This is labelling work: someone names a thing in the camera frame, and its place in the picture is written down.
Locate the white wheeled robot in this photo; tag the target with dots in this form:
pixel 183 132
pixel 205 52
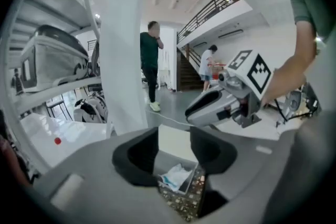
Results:
pixel 90 110

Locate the white glossy platform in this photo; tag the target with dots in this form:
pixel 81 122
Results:
pixel 78 133

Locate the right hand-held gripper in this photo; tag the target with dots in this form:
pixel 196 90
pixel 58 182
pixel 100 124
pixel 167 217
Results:
pixel 252 70

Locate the red round sticker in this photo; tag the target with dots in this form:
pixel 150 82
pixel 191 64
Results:
pixel 57 141

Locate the dark staircase with railing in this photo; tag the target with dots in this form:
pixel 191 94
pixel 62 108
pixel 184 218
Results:
pixel 187 73

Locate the grey box tray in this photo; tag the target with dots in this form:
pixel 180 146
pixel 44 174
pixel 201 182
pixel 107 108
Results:
pixel 191 181

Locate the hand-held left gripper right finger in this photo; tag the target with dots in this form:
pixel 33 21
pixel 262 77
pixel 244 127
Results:
pixel 262 178

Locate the person's right forearm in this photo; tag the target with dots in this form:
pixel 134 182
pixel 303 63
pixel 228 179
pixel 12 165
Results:
pixel 288 73

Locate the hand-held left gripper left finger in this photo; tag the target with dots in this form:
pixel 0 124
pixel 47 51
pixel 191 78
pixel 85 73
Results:
pixel 105 191

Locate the white square pillar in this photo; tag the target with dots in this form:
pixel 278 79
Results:
pixel 123 60

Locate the white metal shelf rack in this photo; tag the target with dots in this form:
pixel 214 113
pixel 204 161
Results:
pixel 65 85

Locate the black stool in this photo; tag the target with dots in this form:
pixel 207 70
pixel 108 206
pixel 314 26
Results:
pixel 56 106

